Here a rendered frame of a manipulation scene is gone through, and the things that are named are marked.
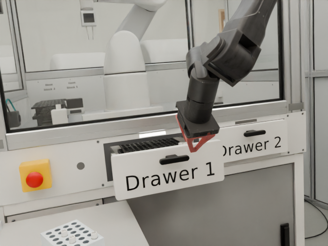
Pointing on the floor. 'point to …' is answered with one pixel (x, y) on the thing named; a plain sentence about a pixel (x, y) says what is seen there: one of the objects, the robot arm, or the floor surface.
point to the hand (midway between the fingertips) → (191, 144)
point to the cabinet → (205, 207)
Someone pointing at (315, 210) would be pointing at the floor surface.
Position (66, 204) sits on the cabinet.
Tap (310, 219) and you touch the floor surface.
